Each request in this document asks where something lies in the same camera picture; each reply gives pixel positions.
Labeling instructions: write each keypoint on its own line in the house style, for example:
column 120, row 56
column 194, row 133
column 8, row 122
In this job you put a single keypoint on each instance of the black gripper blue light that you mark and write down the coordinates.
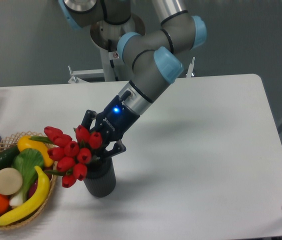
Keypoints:
column 111, row 123

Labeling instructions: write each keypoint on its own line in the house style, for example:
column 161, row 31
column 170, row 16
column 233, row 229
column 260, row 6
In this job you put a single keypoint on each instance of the red tulip bouquet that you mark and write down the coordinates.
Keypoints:
column 73, row 157

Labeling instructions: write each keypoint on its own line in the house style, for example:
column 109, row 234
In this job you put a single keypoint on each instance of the dark grey ribbed vase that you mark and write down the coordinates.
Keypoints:
column 100, row 180

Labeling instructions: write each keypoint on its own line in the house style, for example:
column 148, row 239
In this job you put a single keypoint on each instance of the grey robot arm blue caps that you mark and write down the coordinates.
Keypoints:
column 141, row 90

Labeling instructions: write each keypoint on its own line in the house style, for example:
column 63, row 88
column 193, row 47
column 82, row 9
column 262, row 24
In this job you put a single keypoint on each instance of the yellow squash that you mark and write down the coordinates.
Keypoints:
column 25, row 142

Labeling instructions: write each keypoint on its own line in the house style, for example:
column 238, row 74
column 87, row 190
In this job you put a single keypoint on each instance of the green bok choy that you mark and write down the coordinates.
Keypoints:
column 25, row 163

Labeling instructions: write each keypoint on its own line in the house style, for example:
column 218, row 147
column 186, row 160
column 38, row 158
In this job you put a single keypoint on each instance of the yellow banana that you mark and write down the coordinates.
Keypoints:
column 32, row 204

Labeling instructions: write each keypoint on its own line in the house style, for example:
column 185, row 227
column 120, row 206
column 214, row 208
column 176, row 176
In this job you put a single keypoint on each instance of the purple red onion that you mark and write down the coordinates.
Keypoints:
column 32, row 189

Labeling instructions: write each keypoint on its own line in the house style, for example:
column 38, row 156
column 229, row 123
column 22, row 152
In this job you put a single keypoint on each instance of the woven wicker basket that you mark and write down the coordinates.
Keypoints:
column 10, row 142

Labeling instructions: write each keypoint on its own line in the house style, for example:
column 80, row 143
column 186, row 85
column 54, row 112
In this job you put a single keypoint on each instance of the green cucumber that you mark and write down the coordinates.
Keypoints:
column 7, row 156

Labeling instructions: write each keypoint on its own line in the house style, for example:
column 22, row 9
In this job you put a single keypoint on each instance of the beige round disc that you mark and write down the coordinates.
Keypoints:
column 10, row 181

